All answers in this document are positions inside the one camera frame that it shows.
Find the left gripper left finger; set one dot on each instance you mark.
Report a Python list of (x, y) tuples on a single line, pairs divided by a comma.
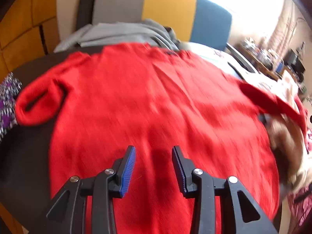
[(67, 210)]

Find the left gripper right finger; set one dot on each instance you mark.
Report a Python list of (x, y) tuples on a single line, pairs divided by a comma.
[(240, 213)]

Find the red knit sweater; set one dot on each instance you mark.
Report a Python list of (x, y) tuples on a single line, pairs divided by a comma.
[(154, 99)]

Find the leopard print purple cloth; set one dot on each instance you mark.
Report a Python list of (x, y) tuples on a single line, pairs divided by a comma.
[(10, 89)]

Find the wooden desk with clutter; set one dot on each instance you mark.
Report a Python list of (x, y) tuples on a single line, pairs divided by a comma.
[(269, 64)]

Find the white printed cushion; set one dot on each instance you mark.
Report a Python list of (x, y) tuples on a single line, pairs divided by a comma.
[(222, 60)]

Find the grey hooded sweatshirt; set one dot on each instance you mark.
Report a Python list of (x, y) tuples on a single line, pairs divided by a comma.
[(103, 34)]

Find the grey yellow blue armchair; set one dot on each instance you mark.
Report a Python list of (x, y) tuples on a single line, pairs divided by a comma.
[(197, 21)]

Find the cream cable knit sweater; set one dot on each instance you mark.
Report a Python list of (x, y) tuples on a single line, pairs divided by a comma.
[(285, 134)]

